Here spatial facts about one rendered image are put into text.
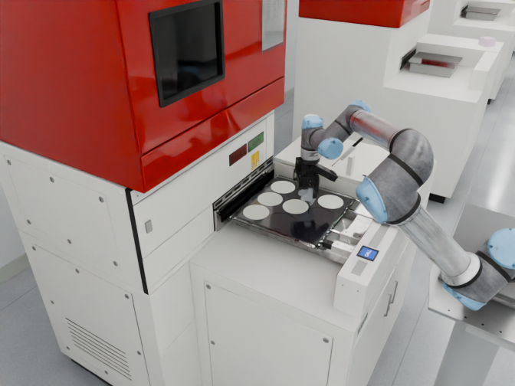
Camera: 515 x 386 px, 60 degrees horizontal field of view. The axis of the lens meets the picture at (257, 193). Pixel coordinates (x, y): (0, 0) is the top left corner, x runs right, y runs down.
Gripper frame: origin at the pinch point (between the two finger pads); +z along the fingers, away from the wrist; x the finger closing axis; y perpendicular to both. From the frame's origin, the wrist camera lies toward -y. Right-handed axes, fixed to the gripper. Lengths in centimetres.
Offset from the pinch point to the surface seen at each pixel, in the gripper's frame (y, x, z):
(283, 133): -59, -256, 91
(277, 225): 16.9, 10.6, 1.3
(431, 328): -73, -1, 91
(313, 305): 13.0, 44.3, 9.3
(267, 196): 16.0, -9.5, 1.3
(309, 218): 3.6, 8.9, 1.4
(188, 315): 53, 17, 34
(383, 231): -15.8, 29.0, -4.3
